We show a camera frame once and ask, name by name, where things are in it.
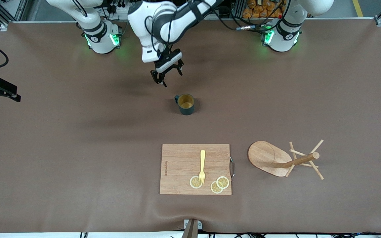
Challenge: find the teal cup yellow inside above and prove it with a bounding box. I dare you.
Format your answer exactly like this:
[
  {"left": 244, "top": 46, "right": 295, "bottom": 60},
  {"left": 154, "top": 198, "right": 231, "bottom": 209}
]
[{"left": 174, "top": 94, "right": 196, "bottom": 116}]

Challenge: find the wooden cup rack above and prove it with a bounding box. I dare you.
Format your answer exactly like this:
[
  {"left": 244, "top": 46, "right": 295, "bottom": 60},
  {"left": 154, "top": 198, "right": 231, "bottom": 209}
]
[{"left": 247, "top": 139, "right": 325, "bottom": 181}]

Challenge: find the white power strip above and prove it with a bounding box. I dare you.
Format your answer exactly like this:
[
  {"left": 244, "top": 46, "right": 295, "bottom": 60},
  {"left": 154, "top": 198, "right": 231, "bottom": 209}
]
[{"left": 106, "top": 0, "right": 131, "bottom": 20}]

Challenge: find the brown table mat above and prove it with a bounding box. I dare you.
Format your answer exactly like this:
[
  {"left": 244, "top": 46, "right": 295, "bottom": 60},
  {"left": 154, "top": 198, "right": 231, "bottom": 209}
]
[{"left": 0, "top": 20, "right": 381, "bottom": 233}]

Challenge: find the yellow plastic fork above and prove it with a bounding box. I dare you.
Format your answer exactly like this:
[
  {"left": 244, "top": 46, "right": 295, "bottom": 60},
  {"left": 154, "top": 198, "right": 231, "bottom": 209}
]
[{"left": 199, "top": 149, "right": 206, "bottom": 185}]

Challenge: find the pile of orange buns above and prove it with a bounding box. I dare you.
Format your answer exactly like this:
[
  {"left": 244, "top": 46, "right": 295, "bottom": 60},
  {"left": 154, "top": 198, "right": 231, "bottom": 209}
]
[{"left": 242, "top": 0, "right": 285, "bottom": 19}]

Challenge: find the wooden cutting board metal handle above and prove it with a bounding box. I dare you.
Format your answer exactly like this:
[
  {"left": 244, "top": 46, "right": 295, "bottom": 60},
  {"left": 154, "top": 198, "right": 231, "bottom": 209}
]
[{"left": 159, "top": 143, "right": 235, "bottom": 195}]

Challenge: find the aluminium camera mount beam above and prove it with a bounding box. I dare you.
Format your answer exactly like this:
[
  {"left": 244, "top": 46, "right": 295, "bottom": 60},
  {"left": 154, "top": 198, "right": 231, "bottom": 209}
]
[{"left": 181, "top": 219, "right": 203, "bottom": 238}]

